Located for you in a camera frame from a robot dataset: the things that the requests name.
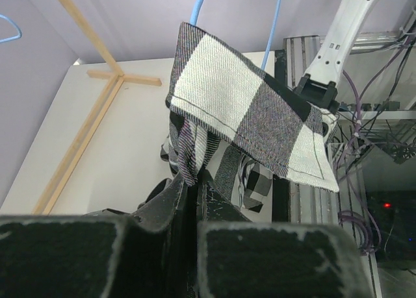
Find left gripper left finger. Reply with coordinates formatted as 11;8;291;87
1;176;188;297

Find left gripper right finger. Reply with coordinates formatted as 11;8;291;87
197;171;372;297

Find black white checkered shirt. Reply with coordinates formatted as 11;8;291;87
161;22;339;212

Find blue hanger of plaid shirt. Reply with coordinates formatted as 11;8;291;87
0;14;23;44

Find blue hanger of checkered shirt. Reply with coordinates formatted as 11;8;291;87
189;0;282;70

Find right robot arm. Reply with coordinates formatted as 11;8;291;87
295;0;379;113

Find wooden clothes rack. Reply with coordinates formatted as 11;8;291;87
31;0;163;214

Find loose cables under table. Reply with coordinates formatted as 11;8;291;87
331;5;416;256

